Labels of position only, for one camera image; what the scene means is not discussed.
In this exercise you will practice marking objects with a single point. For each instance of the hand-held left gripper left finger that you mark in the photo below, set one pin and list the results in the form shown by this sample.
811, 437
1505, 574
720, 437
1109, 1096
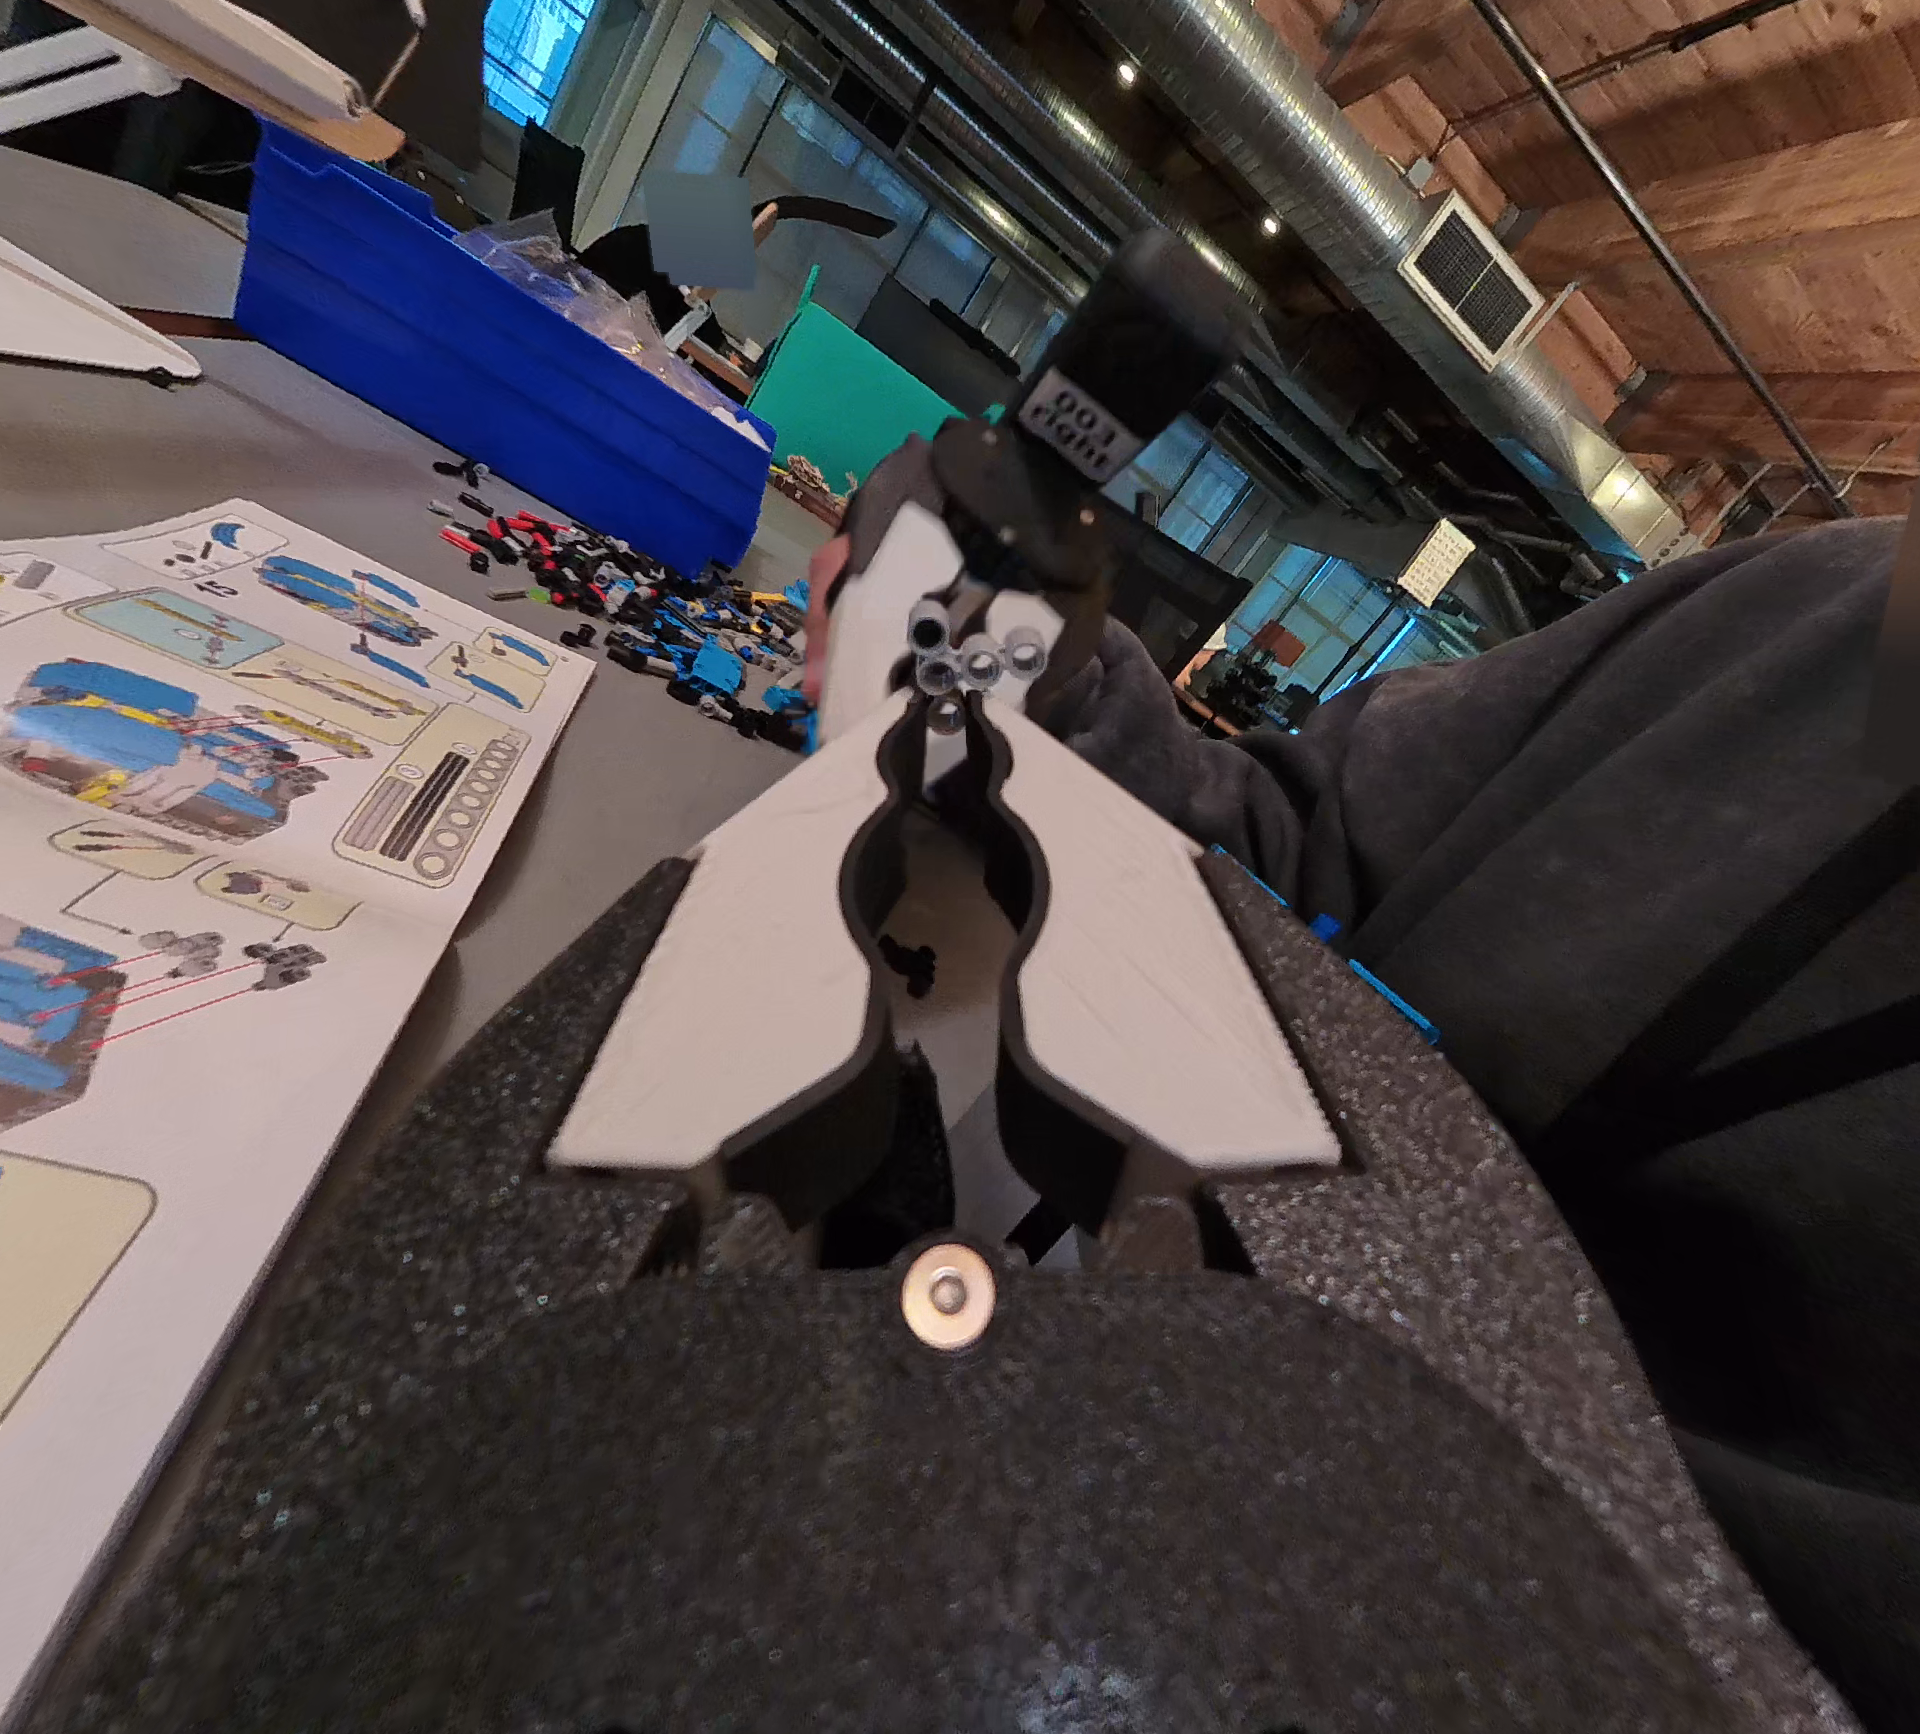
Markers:
720, 998

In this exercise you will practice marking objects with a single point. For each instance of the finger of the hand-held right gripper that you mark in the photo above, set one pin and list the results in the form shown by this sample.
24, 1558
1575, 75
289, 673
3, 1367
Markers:
1023, 609
879, 624

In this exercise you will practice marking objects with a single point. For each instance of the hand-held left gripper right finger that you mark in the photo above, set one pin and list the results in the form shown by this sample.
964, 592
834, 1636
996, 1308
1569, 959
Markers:
1170, 998

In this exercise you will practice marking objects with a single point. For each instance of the grey beam with holes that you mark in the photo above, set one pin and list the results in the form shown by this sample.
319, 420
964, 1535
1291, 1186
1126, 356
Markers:
941, 673

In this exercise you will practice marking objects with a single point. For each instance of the pile of building block parts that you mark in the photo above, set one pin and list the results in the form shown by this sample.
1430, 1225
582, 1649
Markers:
660, 609

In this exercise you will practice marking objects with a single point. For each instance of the building instruction booklet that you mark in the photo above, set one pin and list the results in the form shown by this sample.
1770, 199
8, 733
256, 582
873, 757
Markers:
224, 1089

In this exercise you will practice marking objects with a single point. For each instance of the person's right forearm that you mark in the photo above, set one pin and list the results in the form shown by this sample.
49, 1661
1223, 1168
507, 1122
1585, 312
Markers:
1231, 774

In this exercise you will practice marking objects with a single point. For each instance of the person's right hand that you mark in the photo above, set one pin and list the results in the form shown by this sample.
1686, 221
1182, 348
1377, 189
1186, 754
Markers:
818, 633

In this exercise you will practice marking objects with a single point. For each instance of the teal green panel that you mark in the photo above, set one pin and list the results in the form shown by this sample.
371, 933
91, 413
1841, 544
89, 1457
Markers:
841, 399

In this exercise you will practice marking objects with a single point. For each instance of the heap of clear plastic bags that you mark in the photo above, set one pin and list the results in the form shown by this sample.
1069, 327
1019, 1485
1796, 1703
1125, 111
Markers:
585, 295

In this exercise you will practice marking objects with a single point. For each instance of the white air vent grille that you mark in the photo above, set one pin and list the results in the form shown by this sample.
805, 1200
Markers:
1470, 278

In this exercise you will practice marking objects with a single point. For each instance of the blue plastic bin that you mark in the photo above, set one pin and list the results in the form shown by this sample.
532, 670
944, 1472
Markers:
451, 338

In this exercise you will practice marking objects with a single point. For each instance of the black ceiling pipe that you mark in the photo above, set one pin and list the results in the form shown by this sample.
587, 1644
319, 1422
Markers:
1591, 137

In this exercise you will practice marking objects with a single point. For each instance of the wooden table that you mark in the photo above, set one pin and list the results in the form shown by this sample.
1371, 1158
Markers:
368, 132

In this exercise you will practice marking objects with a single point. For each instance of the white wall chart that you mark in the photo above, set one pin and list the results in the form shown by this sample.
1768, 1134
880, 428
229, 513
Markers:
1437, 561

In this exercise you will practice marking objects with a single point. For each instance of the silver ventilation duct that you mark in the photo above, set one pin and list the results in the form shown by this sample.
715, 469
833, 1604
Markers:
1200, 8

